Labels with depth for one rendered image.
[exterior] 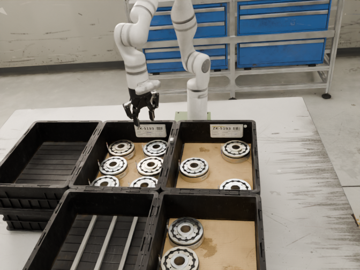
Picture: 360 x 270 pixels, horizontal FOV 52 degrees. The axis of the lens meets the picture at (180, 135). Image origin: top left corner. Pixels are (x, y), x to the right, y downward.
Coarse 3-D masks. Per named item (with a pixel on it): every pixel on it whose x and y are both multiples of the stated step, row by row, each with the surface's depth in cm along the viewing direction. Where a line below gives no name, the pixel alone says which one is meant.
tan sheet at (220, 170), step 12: (192, 144) 148; (204, 144) 147; (216, 144) 146; (192, 156) 141; (204, 156) 140; (216, 156) 140; (216, 168) 134; (228, 168) 134; (240, 168) 133; (180, 180) 131; (204, 180) 129; (216, 180) 129
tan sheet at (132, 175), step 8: (136, 144) 151; (144, 144) 150; (136, 152) 146; (128, 160) 142; (136, 160) 142; (136, 168) 138; (128, 176) 135; (136, 176) 134; (120, 184) 131; (128, 184) 131
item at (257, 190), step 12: (180, 120) 144; (192, 120) 144; (204, 120) 143; (216, 120) 142; (228, 120) 141; (240, 120) 141; (252, 120) 140; (252, 132) 133; (168, 156) 126; (168, 168) 121; (228, 192) 109; (240, 192) 109; (252, 192) 108
